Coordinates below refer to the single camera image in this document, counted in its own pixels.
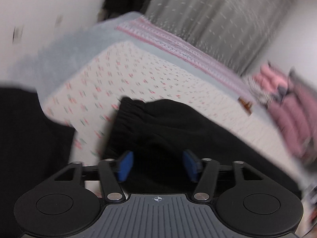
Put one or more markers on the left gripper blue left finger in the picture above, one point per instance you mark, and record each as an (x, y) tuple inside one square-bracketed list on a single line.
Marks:
[(113, 172)]

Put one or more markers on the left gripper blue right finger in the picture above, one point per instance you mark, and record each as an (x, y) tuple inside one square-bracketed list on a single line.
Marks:
[(204, 172)]

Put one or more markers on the black pants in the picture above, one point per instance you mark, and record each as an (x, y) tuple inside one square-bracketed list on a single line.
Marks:
[(158, 132)]

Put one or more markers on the cherry print bed mat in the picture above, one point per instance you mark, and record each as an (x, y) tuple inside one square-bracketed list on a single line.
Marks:
[(88, 100)]

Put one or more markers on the brown hair claw clip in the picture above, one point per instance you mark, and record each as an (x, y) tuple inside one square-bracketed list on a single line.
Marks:
[(246, 105)]

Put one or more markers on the striped folded garment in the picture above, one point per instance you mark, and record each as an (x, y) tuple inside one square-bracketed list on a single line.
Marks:
[(263, 97)]

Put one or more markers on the folded mauve grey comforter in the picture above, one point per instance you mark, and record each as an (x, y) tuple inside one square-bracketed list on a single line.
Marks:
[(295, 116)]

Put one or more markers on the pink folded garment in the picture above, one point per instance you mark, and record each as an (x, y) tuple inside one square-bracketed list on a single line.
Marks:
[(272, 81)]

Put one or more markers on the grey bed sheet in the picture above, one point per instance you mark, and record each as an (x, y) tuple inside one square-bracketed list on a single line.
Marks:
[(33, 79)]

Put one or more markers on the pink striped blanket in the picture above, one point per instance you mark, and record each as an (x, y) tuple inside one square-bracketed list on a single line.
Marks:
[(145, 31)]

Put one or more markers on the grey star curtain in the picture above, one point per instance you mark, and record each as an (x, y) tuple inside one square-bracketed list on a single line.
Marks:
[(231, 31)]

